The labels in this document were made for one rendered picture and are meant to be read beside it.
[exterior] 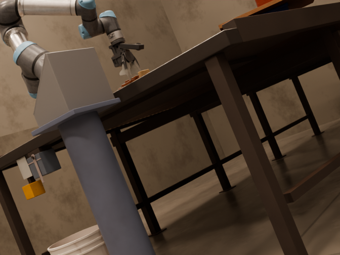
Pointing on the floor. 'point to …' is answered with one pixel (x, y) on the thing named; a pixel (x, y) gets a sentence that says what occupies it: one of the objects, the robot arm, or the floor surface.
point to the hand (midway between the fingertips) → (136, 77)
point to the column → (101, 178)
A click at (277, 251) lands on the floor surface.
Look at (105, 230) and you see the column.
